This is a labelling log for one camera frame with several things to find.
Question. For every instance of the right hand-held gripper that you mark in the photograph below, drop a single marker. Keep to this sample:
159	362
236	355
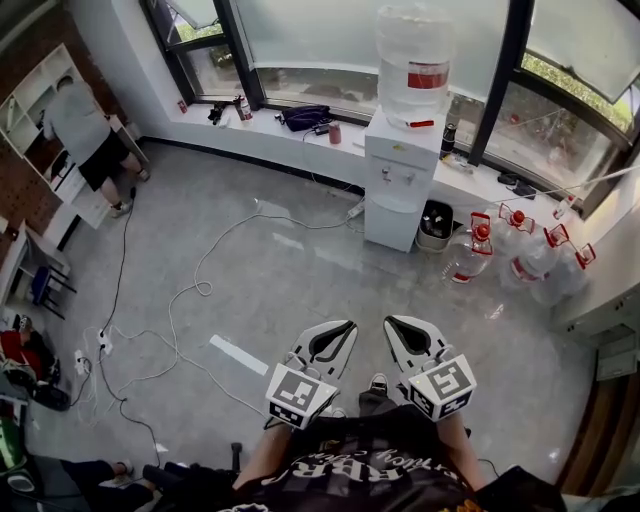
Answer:
442	385

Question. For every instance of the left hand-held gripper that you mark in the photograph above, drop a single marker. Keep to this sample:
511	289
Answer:
295	395

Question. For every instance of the white water dispenser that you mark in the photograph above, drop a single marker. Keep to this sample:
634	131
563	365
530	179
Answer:
395	150

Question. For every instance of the person's left forearm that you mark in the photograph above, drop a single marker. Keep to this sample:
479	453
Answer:
260	455

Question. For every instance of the person's right forearm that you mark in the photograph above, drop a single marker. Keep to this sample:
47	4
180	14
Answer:
460	450

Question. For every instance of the large clear water bottle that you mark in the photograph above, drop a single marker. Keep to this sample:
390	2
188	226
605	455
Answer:
412	50

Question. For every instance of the person's black trousers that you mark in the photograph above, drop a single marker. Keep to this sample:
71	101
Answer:
377	400

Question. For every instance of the person's left shoe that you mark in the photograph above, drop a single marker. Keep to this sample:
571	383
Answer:
337	413

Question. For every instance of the person's black shirt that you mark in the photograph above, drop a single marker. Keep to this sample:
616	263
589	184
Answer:
360	465

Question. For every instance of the white power strip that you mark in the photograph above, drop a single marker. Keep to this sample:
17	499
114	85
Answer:
356	207
105	341
80	361

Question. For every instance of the clear plastic bag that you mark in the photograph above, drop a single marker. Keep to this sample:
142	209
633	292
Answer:
457	164

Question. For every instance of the black pouch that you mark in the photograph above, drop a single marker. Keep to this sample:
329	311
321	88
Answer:
520	189

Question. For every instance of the small bottle red label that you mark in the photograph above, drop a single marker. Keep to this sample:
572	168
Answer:
564	207

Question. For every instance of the black thermos flask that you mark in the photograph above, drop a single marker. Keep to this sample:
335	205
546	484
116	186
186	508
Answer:
448	142

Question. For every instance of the pink tumbler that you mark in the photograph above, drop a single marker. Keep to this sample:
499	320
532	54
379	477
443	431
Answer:
334	134

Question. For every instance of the black power adapter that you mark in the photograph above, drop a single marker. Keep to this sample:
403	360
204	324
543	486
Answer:
321	129

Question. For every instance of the white window sill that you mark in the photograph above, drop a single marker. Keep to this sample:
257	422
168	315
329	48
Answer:
260	127

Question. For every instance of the dark blue bag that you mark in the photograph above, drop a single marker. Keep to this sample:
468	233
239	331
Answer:
302	117

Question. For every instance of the red and white bottle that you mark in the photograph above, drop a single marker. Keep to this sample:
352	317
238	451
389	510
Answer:
244	109

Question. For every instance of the black gadget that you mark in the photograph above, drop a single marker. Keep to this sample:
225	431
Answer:
216	112

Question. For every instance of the red can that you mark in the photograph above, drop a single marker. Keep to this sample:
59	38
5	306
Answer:
181	107

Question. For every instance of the black metal chair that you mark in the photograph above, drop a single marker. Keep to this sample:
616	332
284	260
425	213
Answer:
42	282

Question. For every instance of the red bag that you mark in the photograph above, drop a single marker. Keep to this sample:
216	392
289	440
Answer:
17	350

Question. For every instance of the white desk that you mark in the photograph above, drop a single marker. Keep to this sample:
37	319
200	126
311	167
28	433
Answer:
30	240

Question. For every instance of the white shelf unit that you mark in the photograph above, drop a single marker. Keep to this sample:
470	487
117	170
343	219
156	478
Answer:
45	65

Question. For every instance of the black window frame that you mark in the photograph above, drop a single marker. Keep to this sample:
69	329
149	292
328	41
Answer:
240	50

